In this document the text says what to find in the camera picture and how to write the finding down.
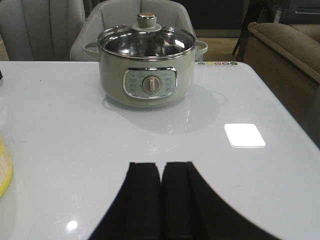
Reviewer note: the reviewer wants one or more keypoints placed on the green electric cooking pot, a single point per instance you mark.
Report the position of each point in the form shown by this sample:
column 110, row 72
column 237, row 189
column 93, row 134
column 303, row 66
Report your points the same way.
column 146, row 83

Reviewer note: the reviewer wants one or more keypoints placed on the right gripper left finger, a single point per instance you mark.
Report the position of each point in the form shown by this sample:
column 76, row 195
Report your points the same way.
column 135, row 213

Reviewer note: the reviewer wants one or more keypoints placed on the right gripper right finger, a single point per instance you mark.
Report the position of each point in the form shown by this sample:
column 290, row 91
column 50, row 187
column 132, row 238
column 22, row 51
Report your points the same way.
column 192, row 210

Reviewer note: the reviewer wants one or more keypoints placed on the centre bamboo steamer tier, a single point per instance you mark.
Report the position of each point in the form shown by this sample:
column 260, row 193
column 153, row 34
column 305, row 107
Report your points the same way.
column 6, row 168

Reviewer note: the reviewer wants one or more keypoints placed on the coloured sticker strip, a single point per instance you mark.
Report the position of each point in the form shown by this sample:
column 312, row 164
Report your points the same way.
column 218, row 63

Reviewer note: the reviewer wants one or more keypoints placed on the brown sofa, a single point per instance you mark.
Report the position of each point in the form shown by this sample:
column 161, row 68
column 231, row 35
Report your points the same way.
column 287, row 58

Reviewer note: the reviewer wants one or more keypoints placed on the glass pot lid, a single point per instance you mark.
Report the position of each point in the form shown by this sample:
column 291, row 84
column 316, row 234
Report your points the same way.
column 146, row 40

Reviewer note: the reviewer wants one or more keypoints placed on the grey chair left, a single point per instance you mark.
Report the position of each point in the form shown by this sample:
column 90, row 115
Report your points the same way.
column 40, row 30

